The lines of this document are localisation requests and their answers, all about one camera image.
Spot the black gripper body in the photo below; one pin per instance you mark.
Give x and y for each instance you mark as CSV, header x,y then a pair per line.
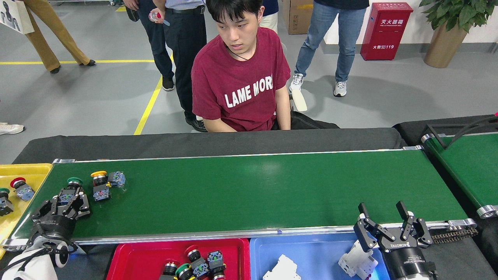
x,y
54,229
404,260

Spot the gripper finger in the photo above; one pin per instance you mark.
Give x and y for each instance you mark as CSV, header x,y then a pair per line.
x,y
363,235
48,210
81,206
422,231

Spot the green push button switch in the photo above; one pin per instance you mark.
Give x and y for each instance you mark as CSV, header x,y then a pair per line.
x,y
183,269
74,181
4,206

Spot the white circuit breaker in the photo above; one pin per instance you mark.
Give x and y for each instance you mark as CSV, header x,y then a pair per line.
x,y
356,264
282,270

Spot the yellow push button switch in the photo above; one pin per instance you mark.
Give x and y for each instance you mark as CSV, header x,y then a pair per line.
x,y
99,174

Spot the red push button switch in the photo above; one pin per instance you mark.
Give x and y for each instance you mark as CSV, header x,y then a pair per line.
x,y
170,269
116,179
216,259
17,182
199,266

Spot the person's left forearm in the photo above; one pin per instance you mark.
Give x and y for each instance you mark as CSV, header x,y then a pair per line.
x,y
283,112

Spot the person's right forearm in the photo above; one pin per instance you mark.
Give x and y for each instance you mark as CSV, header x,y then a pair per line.
x,y
218,125

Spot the yellow plastic tray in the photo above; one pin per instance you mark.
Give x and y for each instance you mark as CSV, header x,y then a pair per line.
x,y
35,171

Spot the blue plastic tray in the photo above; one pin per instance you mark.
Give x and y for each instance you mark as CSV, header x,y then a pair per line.
x,y
319,256

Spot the red plastic tray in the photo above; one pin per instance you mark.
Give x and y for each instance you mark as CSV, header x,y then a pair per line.
x,y
136,260

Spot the short green conveyor belt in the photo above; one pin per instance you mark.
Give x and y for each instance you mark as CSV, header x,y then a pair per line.
x,y
474,167

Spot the long green conveyor belt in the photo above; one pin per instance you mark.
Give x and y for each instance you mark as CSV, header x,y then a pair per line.
x,y
272,194

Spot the person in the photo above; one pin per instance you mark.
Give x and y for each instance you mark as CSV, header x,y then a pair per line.
x,y
237,70
42,35
186,46
315,31
11,129
268,21
155,50

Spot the potted green plant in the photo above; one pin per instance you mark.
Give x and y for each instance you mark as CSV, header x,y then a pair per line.
x,y
443,46

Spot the white printed paper bag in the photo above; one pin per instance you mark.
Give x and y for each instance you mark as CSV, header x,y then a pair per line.
x,y
15,15

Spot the red fire extinguisher box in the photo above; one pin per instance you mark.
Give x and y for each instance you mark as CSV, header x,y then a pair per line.
x,y
385,35

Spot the clear bottle pink cap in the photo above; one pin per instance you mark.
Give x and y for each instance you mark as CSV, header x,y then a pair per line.
x,y
157,16

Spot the brown cardboard box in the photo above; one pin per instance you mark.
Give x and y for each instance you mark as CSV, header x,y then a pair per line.
x,y
297,17

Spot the black metal bracket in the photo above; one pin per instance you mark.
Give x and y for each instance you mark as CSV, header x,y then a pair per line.
x,y
436,137

